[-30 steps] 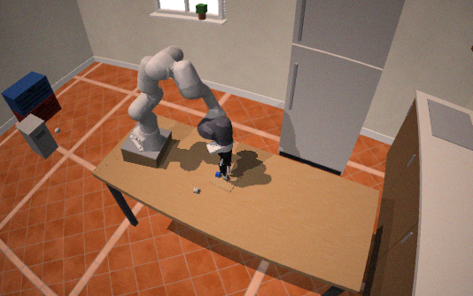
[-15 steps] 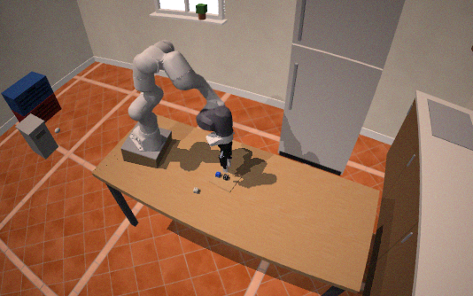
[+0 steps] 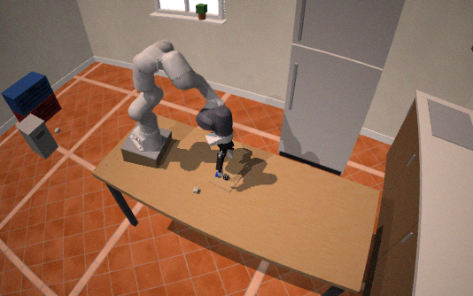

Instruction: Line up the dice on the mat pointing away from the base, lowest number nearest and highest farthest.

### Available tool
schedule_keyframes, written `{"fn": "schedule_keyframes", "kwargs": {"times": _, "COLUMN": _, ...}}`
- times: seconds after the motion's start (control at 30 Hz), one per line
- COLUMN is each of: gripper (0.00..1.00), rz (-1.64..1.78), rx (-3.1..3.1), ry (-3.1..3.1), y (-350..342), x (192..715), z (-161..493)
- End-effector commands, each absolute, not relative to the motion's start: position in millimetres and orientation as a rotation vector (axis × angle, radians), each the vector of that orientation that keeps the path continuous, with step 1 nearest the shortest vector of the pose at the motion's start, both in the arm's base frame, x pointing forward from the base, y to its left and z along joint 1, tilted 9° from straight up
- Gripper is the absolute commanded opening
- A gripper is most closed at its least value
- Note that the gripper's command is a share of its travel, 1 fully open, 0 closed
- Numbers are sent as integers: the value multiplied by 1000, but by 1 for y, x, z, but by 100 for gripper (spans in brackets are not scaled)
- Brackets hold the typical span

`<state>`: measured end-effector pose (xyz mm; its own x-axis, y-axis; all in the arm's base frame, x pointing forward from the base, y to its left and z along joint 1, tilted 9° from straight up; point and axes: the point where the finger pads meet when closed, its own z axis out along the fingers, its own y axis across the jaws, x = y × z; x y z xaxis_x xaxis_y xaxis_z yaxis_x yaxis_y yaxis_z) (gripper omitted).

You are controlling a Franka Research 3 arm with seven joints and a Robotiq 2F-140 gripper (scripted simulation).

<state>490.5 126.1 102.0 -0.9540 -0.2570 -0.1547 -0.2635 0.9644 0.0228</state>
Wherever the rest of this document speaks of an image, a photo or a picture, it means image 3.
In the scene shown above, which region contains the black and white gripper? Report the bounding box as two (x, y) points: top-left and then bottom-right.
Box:
(216, 141), (234, 177)

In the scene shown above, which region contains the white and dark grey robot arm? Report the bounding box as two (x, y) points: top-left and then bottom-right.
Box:
(128, 40), (235, 152)

